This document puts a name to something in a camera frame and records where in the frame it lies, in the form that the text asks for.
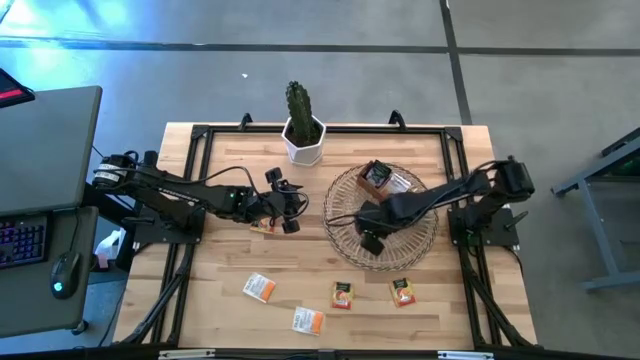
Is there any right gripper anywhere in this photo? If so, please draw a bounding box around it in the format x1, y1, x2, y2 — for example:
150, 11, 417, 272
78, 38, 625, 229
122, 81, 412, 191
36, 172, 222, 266
352, 198, 404, 257

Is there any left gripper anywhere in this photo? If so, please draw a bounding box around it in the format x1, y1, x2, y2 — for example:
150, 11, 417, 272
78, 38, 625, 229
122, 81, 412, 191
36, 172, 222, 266
234, 185, 306, 236

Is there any round wicker basket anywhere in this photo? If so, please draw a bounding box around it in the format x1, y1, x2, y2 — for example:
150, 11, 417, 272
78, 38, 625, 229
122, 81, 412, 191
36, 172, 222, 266
322, 162, 441, 274

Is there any brown wooden tea box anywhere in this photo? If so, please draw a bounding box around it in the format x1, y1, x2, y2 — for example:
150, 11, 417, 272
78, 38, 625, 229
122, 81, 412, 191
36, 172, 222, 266
355, 159, 417, 204

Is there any white plant pot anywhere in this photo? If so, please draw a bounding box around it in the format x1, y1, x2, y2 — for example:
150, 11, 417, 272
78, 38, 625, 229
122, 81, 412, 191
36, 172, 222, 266
280, 114, 328, 168

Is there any green cactus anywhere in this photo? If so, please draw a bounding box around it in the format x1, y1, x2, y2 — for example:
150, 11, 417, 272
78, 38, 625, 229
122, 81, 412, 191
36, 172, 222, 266
284, 79, 321, 147

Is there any black clamp lever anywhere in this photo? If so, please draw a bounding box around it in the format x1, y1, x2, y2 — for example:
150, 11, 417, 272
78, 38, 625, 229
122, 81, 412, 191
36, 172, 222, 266
504, 209, 530, 231

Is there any white plastic object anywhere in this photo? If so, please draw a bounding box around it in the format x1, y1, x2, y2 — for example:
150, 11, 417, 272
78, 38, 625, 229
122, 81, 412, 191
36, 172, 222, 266
94, 227, 126, 271

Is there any black computer mouse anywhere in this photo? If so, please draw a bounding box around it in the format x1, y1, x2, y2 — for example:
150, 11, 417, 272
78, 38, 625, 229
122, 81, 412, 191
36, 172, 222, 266
49, 251, 81, 301

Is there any grey desk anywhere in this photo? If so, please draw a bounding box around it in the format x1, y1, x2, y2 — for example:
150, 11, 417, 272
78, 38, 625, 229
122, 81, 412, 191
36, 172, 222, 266
0, 205, 100, 339
0, 84, 104, 216

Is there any backlit black keyboard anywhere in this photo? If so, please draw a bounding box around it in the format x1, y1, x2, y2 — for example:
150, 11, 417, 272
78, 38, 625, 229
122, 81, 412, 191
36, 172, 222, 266
0, 213, 49, 271

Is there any black device with red stripe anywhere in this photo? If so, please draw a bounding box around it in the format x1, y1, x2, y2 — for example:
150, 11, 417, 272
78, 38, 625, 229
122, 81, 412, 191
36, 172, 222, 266
0, 67, 36, 110

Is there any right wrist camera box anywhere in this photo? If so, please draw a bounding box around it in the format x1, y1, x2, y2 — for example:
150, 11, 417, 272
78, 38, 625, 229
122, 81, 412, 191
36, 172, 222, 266
358, 199, 382, 219

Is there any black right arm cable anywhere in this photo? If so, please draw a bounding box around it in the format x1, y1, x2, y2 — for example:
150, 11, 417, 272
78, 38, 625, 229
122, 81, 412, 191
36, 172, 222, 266
323, 212, 361, 225

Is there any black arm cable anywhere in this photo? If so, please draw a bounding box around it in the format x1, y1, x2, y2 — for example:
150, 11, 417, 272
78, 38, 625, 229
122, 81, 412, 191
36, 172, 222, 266
323, 212, 361, 225
199, 165, 311, 219

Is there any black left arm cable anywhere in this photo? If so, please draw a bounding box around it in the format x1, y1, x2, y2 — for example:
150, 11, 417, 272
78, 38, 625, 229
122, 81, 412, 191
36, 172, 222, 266
199, 165, 311, 219

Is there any black aluminium table frame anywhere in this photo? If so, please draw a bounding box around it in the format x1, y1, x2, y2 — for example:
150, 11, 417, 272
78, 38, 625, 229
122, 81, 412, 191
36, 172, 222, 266
113, 109, 544, 351

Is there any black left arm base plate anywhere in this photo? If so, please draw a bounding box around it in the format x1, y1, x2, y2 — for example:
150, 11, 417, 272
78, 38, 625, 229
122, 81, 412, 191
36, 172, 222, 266
130, 207, 207, 246

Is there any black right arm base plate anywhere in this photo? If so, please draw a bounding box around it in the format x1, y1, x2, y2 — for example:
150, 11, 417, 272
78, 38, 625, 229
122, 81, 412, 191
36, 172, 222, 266
447, 204, 521, 247

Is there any white bracket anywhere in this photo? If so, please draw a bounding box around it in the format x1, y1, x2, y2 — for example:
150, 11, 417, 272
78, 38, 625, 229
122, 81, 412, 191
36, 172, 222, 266
158, 349, 216, 360
437, 350, 495, 360

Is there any grey metal table frame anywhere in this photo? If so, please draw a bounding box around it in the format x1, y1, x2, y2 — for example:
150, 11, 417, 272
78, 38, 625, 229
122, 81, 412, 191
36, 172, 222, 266
551, 127, 640, 294

